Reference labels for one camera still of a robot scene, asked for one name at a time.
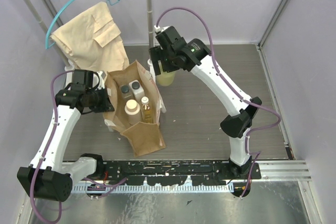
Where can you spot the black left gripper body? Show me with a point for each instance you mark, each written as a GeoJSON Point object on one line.
{"type": "Point", "coordinates": [105, 100]}

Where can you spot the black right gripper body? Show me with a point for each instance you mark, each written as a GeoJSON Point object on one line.
{"type": "Point", "coordinates": [168, 64]}

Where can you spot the green pump lotion bottle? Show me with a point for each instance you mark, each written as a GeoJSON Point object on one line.
{"type": "Point", "coordinates": [165, 78]}

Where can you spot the clear bottle black cap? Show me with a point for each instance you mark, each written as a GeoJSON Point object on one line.
{"type": "Point", "coordinates": [126, 93]}

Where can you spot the beige bottle wide cap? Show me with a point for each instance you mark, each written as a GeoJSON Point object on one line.
{"type": "Point", "coordinates": [133, 111]}

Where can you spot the white bottle black cap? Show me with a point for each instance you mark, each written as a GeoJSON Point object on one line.
{"type": "Point", "coordinates": [137, 90]}

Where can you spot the amber bottle white cap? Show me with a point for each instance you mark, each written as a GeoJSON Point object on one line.
{"type": "Point", "coordinates": [146, 110]}

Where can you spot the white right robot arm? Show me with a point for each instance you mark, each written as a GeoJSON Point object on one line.
{"type": "Point", "coordinates": [235, 101]}

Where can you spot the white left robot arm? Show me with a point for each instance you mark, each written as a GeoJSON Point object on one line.
{"type": "Point", "coordinates": [46, 177]}

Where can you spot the beige cloth garment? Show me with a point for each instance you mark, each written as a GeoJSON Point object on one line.
{"type": "Point", "coordinates": [92, 41]}

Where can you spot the teal clothes hanger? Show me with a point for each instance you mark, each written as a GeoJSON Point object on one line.
{"type": "Point", "coordinates": [65, 9]}

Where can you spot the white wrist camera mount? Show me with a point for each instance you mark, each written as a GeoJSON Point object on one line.
{"type": "Point", "coordinates": [158, 29]}

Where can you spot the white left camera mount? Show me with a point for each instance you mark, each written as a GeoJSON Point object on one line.
{"type": "Point", "coordinates": [98, 80]}

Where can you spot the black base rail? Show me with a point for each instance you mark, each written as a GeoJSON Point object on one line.
{"type": "Point", "coordinates": [169, 173]}

